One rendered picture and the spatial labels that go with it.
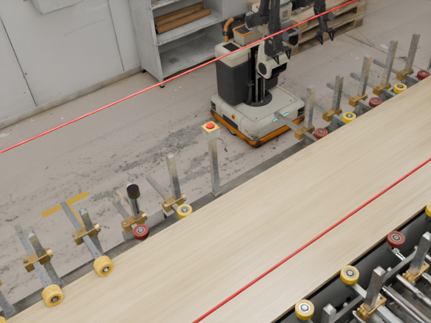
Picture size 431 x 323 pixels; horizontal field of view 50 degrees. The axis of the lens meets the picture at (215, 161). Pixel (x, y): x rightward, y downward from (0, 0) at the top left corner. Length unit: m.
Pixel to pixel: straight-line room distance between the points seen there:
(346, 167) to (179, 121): 2.22
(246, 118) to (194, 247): 1.95
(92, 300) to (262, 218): 0.91
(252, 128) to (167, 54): 1.77
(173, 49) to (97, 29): 0.94
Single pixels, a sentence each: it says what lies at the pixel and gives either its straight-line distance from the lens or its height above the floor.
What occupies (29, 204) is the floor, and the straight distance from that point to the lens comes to 4.08.
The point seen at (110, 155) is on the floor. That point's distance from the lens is 4.26.
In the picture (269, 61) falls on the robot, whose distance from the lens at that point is 3.74.
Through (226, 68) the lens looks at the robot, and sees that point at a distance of 3.95.
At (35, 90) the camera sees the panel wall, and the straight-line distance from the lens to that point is 4.94.
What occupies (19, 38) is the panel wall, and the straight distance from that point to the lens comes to 4.70.
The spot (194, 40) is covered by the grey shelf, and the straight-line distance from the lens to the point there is 5.56.
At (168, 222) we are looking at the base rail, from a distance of 2.66.
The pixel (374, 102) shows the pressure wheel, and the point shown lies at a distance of 3.19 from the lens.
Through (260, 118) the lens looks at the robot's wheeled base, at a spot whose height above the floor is 0.28.
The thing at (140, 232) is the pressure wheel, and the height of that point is 0.91.
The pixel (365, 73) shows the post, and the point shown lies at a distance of 3.21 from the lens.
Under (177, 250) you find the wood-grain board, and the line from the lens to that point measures 2.27.
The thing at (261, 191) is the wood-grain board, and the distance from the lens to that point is 2.50.
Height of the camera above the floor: 2.72
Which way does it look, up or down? 43 degrees down
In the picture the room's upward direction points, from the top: 5 degrees counter-clockwise
